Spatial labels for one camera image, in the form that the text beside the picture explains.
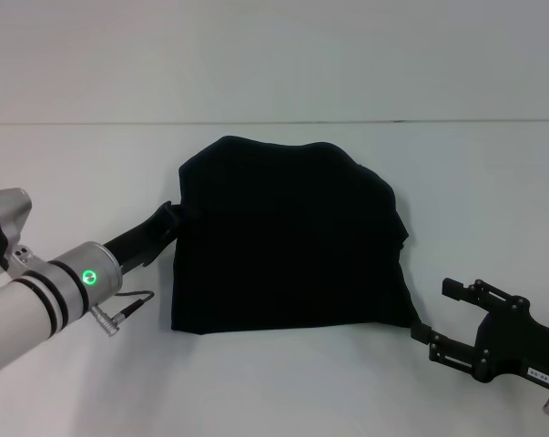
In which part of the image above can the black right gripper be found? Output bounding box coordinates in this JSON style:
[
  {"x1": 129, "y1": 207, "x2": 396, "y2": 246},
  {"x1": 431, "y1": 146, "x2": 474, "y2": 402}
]
[{"x1": 409, "y1": 276, "x2": 549, "y2": 388}]

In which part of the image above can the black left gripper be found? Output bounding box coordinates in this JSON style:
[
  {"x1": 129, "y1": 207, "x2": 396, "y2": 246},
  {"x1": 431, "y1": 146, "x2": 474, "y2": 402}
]
[{"x1": 103, "y1": 200, "x2": 184, "y2": 276}]

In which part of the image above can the black shirt with FREE print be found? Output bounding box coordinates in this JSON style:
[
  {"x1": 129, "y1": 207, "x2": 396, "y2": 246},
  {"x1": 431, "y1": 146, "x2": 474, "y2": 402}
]
[{"x1": 169, "y1": 135, "x2": 420, "y2": 336}]

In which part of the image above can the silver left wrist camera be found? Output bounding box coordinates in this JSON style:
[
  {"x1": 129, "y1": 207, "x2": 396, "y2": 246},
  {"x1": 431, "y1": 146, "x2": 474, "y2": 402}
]
[{"x1": 0, "y1": 187, "x2": 33, "y2": 279}]

